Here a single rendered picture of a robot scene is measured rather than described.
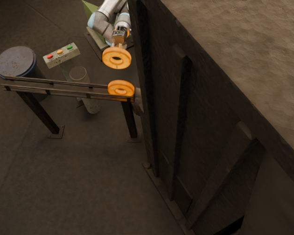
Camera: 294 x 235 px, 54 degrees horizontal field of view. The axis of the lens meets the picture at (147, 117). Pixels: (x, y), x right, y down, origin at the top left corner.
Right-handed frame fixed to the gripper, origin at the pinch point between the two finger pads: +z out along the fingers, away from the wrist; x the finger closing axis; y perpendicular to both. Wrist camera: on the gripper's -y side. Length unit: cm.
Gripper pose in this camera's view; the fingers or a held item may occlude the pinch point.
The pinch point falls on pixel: (115, 55)
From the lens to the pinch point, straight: 160.3
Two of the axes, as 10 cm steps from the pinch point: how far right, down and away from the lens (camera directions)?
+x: 9.9, 0.5, -1.0
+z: -1.0, 7.3, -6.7
